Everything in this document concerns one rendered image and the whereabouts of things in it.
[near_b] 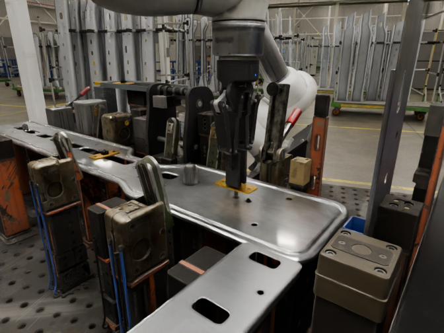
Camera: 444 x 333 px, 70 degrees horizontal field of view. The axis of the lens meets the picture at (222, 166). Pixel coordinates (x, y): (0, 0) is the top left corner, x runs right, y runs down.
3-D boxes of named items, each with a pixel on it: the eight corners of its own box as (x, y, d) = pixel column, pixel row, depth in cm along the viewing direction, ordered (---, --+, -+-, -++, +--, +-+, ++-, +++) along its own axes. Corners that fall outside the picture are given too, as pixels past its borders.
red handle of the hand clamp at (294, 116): (261, 150, 74) (290, 105, 81) (263, 156, 75) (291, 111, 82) (277, 153, 71) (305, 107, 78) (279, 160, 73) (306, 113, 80)
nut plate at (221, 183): (213, 184, 65) (213, 178, 65) (224, 178, 68) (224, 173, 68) (248, 195, 60) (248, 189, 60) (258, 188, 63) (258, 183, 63)
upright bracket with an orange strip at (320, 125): (295, 294, 81) (314, 94, 64) (298, 291, 82) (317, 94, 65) (306, 298, 79) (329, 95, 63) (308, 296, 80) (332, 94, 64)
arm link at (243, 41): (200, 22, 53) (201, 59, 55) (246, 19, 48) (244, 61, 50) (232, 26, 60) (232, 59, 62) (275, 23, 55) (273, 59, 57)
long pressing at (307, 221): (-27, 131, 125) (-28, 127, 124) (34, 122, 142) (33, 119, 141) (304, 271, 45) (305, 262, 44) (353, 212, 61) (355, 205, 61)
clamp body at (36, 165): (42, 286, 84) (13, 162, 72) (85, 263, 93) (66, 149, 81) (59, 302, 79) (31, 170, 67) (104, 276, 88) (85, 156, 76)
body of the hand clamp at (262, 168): (253, 279, 87) (258, 155, 75) (266, 266, 92) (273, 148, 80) (273, 288, 83) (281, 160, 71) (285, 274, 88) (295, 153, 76)
